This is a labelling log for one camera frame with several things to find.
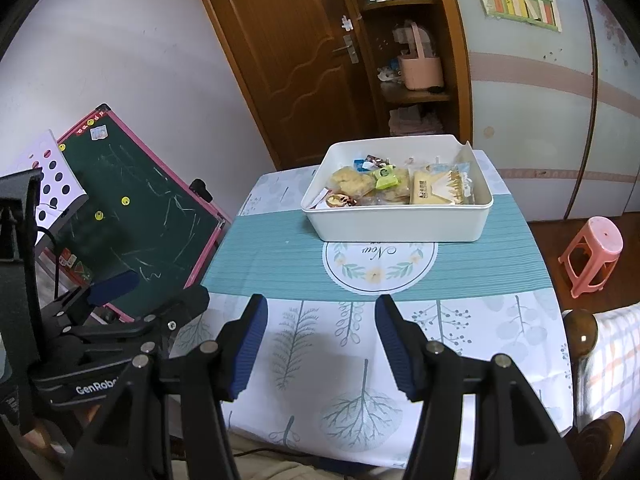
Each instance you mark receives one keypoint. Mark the round puffed corn snack pack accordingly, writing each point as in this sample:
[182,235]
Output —
[350,180]

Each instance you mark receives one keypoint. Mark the round wooden bedpost knob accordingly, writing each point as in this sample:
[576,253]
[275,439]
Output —
[582,332]

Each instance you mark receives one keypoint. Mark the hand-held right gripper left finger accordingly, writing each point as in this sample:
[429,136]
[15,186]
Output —
[247,345]

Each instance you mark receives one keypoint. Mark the white plastic storage box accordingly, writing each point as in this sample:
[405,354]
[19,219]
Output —
[400,222]

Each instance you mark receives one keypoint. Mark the white door sticker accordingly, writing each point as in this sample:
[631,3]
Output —
[347,23]

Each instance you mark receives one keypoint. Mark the large white orange snack packet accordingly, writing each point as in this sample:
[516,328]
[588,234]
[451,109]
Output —
[435,187]

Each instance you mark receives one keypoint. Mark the small toy figures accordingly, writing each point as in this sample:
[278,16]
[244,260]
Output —
[390,71]

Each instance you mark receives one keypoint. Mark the small dark brown snack packet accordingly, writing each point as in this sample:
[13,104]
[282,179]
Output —
[377,160]

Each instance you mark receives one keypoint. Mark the pile of folded cloths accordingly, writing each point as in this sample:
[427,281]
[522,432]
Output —
[415,121]

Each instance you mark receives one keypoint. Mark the floral sliding door wardrobe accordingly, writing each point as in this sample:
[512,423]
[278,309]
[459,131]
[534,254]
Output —
[550,110]

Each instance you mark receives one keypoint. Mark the wooden door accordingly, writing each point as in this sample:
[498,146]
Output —
[280,60]

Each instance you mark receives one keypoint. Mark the clear popcorn snack bag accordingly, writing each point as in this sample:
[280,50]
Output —
[395,194]

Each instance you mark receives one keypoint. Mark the white blue chalkboard sticker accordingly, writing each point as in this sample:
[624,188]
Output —
[98,132]

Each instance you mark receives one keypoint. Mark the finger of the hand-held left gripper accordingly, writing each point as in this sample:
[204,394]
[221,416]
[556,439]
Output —
[185,305]
[115,285]

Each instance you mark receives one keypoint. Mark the printed tablecloth with teal band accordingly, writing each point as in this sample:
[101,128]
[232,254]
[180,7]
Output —
[300,260]

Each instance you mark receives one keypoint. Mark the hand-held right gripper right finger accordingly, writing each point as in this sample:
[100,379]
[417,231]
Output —
[395,345]

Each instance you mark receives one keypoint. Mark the black clip on chalkboard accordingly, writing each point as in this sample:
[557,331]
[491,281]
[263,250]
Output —
[200,190]

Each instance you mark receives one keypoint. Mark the blue white snack packet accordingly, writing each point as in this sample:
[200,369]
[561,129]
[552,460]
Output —
[359,164]

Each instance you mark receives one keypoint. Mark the wooden corner shelf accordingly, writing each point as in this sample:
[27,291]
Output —
[457,60]

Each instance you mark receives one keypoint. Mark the small green snack packet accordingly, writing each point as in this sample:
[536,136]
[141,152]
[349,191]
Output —
[385,178]

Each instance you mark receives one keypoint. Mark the green chalkboard with pink frame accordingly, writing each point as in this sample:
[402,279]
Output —
[140,220]

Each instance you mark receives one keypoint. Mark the red white snack packet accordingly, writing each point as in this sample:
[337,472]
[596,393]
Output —
[340,201]

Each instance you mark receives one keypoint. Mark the pink plastic stool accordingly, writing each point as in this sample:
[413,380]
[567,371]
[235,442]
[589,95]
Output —
[600,232]

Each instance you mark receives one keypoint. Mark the wooden bed frame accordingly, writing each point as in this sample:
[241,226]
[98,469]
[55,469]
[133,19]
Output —
[600,440]

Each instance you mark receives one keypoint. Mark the white perforated board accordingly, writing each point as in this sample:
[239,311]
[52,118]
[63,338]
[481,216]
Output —
[50,180]

